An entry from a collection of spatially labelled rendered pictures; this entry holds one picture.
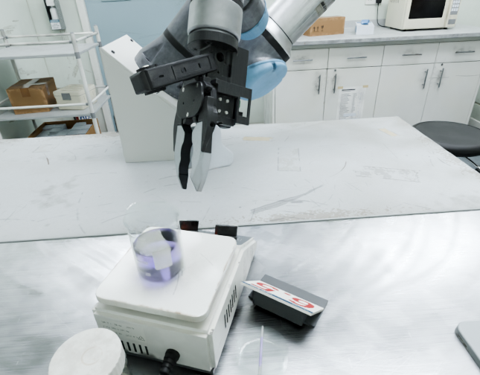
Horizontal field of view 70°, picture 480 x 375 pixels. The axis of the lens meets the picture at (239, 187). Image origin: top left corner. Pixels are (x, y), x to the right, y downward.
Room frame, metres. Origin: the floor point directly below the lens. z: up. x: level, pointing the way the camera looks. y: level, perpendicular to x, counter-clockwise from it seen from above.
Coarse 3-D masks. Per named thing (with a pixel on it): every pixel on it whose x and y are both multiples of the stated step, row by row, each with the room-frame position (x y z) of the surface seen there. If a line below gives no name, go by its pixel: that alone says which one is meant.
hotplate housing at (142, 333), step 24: (240, 264) 0.31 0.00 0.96; (240, 288) 0.30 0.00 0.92; (96, 312) 0.24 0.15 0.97; (120, 312) 0.24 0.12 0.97; (144, 312) 0.23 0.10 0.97; (216, 312) 0.23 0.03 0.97; (120, 336) 0.23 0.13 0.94; (144, 336) 0.22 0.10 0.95; (168, 336) 0.22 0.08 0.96; (192, 336) 0.21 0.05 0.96; (216, 336) 0.22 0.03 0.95; (168, 360) 0.20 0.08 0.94; (192, 360) 0.21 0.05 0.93; (216, 360) 0.21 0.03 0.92
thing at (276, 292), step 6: (246, 282) 0.30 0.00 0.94; (252, 282) 0.31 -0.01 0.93; (258, 282) 0.32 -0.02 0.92; (264, 288) 0.30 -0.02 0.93; (270, 288) 0.31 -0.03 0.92; (276, 294) 0.28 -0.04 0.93; (282, 294) 0.29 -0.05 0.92; (288, 294) 0.30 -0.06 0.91; (288, 300) 0.27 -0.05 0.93; (294, 300) 0.28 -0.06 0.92; (300, 300) 0.29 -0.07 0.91; (300, 306) 0.26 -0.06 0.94; (306, 306) 0.27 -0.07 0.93; (312, 306) 0.28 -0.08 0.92
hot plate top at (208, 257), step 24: (192, 240) 0.32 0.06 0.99; (216, 240) 0.32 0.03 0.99; (120, 264) 0.29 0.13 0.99; (192, 264) 0.28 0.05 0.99; (216, 264) 0.28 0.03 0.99; (120, 288) 0.25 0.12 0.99; (144, 288) 0.25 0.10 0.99; (168, 288) 0.25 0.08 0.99; (192, 288) 0.25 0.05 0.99; (216, 288) 0.25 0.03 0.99; (168, 312) 0.22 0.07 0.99; (192, 312) 0.22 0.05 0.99
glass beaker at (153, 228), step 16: (128, 208) 0.29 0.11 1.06; (144, 208) 0.30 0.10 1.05; (160, 208) 0.30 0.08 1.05; (176, 208) 0.29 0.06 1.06; (128, 224) 0.26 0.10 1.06; (144, 224) 0.29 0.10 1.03; (160, 224) 0.25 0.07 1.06; (176, 224) 0.27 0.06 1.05; (144, 240) 0.25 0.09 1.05; (160, 240) 0.25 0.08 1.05; (176, 240) 0.26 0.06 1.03; (144, 256) 0.25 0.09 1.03; (160, 256) 0.25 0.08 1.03; (176, 256) 0.26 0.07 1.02; (144, 272) 0.25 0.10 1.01; (160, 272) 0.25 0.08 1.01; (176, 272) 0.26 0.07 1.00
